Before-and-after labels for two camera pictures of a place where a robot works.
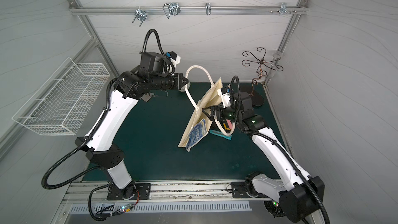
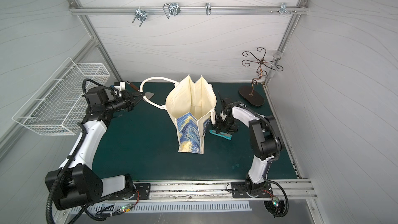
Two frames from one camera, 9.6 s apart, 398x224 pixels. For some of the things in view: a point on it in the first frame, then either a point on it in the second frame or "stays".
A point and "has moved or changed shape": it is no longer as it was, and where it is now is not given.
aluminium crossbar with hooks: (172, 10) stays
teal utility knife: (218, 133) stays
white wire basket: (61, 105) stays
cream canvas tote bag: (203, 93) has moved or changed shape
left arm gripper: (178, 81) to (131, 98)
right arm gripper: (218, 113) to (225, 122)
